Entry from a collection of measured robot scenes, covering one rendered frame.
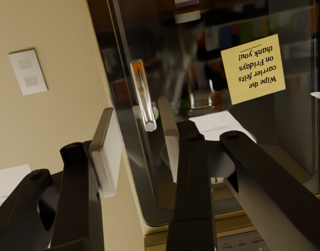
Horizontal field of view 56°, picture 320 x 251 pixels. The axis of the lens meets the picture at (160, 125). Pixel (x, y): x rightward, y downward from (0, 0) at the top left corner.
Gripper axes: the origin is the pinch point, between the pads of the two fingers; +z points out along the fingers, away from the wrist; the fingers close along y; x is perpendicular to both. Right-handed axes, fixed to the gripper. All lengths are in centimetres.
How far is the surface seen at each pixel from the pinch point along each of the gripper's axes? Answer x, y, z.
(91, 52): 0, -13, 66
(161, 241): -26.7, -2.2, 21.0
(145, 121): -5.0, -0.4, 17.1
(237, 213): -26.0, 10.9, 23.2
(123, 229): -59, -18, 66
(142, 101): -2.4, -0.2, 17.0
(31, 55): 2, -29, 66
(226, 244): -28.0, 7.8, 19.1
